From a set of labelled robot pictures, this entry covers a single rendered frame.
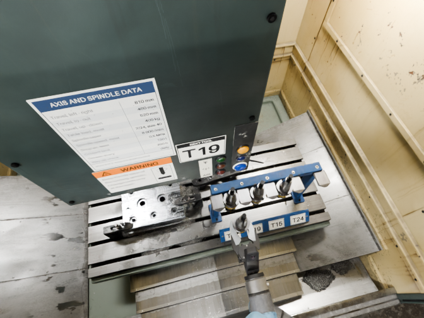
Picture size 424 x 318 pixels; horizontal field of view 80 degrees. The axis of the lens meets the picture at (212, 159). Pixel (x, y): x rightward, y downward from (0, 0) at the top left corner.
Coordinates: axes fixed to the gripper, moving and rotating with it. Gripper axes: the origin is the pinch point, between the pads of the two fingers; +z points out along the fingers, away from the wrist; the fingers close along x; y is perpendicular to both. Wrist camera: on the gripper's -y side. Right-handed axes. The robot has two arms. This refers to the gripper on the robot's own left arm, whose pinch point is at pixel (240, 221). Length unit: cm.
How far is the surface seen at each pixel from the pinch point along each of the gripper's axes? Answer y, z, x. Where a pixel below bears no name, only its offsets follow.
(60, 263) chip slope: 52, 11, -94
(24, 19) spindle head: -82, 5, -28
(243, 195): -1.7, 9.5, 4.2
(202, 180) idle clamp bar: 24.0, 30.0, -9.0
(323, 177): -2.0, 9.4, 38.0
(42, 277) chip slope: 49, 6, -101
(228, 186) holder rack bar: -2.6, 14.2, -1.1
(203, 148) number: -54, 4, -12
